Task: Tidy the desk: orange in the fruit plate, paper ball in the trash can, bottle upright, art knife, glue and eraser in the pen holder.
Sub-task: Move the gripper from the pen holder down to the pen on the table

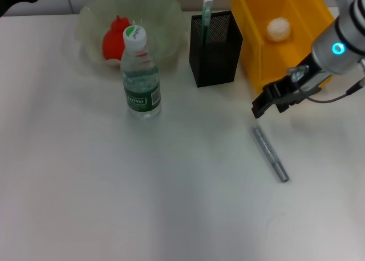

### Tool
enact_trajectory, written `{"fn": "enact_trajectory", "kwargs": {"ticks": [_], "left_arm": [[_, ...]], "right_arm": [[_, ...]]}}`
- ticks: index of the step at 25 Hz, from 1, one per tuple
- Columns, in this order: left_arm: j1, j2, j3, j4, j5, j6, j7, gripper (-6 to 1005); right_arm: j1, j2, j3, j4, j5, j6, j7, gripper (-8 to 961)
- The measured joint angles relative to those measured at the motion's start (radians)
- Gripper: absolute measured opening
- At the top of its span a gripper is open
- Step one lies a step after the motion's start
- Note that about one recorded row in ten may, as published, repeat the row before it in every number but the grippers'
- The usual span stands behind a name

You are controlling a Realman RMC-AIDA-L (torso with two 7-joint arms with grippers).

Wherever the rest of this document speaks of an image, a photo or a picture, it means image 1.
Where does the black mesh pen holder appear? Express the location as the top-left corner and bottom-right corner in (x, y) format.
(189, 10), (244, 88)

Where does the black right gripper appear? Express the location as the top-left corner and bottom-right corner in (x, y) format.
(251, 54), (333, 119)

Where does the white paper ball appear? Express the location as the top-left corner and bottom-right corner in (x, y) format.
(266, 18), (292, 42)

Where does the orange toy fruit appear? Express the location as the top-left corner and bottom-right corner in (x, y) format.
(102, 15), (135, 62)

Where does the grey marker pen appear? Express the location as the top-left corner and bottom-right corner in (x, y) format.
(251, 125), (290, 183)

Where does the clear green-label water bottle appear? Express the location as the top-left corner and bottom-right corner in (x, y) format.
(119, 25), (163, 121)

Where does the green utility knife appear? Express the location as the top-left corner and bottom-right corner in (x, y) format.
(201, 0), (214, 46)

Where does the yellow plastic bin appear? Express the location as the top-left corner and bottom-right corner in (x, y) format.
(231, 0), (336, 95)

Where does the translucent green fruit bowl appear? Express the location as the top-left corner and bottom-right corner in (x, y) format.
(75, 0), (183, 70)

